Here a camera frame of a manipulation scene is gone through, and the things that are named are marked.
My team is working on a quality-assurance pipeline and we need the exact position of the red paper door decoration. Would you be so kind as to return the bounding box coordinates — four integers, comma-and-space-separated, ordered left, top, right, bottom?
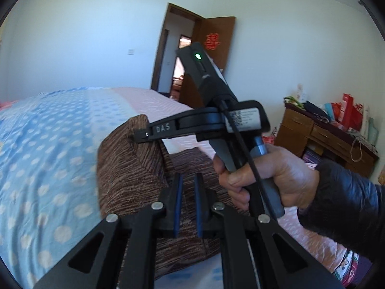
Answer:
204, 32, 219, 50

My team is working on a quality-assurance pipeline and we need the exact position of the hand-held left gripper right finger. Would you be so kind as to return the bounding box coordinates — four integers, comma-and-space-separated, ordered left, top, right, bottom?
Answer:
194, 173, 343, 289

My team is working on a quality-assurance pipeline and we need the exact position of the red patterned bag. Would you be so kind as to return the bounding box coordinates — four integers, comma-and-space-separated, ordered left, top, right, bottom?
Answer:
263, 128, 279, 146

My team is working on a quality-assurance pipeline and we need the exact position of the wooden desk with drawers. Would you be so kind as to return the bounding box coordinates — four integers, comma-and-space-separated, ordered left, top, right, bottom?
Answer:
275, 102, 379, 178

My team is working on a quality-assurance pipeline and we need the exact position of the brown wooden door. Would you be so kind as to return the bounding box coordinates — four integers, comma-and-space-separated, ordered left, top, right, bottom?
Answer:
180, 16, 236, 109

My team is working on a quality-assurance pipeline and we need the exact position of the wooden door frame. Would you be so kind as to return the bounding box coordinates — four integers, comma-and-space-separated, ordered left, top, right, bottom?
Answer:
150, 2, 205, 92

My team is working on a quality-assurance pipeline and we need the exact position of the person's floral garment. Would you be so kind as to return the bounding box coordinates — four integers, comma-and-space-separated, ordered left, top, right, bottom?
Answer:
331, 248, 373, 289

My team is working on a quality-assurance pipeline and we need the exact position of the brown knitted sweater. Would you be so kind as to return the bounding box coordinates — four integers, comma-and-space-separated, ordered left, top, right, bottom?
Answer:
96, 114, 251, 280

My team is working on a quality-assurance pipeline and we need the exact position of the person's right hand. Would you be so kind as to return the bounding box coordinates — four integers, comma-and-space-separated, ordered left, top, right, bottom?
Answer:
213, 143, 320, 214

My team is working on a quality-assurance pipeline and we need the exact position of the bed with patterned sheet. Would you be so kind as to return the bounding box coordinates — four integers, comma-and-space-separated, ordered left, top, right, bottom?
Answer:
0, 87, 361, 289

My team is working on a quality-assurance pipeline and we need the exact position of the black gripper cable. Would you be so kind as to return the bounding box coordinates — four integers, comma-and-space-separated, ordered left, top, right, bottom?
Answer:
219, 99, 273, 217

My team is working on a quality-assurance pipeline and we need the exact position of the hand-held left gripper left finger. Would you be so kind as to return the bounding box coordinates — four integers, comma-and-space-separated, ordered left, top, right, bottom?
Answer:
33, 173, 184, 289

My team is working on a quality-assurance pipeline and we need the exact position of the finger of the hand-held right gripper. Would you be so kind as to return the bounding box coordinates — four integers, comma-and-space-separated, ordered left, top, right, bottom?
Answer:
129, 115, 181, 144

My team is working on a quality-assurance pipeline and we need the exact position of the red gift bag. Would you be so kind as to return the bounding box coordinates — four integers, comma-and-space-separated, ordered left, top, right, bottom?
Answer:
350, 104, 364, 131
340, 93, 354, 127

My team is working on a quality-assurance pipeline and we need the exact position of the dark cloth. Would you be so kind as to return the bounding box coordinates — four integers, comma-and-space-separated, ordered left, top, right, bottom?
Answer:
302, 101, 328, 118

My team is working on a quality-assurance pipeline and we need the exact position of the green cloth item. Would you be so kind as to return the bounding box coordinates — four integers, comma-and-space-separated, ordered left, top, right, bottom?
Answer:
284, 96, 304, 109

